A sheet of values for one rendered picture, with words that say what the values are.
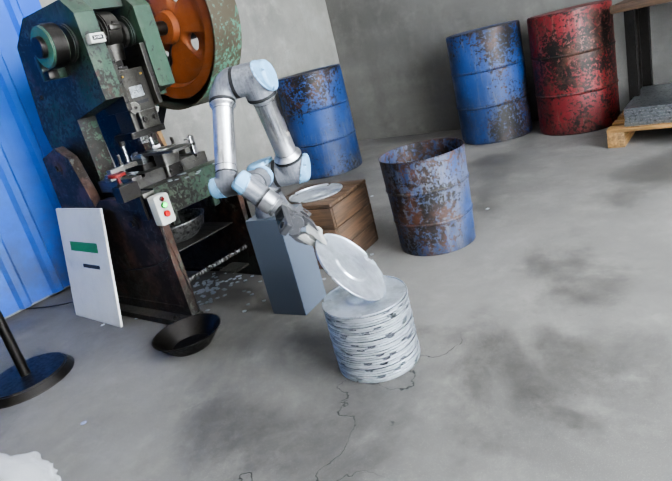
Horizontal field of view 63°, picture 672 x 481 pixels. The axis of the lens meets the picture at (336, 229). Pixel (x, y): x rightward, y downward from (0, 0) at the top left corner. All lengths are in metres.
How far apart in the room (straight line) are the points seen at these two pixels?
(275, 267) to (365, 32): 3.82
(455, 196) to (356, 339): 1.07
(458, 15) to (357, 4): 1.07
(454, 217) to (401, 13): 3.27
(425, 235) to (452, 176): 0.31
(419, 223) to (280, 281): 0.72
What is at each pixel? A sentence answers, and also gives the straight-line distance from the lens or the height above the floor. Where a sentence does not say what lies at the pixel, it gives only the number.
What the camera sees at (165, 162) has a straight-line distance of 2.73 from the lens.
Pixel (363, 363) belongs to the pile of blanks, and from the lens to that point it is 1.83.
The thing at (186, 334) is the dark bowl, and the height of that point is 0.01.
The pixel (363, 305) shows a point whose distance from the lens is 1.80.
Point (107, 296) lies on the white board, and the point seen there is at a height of 0.15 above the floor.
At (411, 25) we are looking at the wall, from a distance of 5.54.
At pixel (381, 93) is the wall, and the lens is 5.82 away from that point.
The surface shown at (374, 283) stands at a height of 0.28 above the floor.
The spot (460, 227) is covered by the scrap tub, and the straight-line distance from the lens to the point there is 2.66.
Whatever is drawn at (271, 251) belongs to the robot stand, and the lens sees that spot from 2.32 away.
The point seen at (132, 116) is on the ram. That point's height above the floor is 0.96.
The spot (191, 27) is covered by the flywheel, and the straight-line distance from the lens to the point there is 2.98.
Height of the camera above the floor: 1.05
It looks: 18 degrees down
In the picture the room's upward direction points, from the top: 14 degrees counter-clockwise
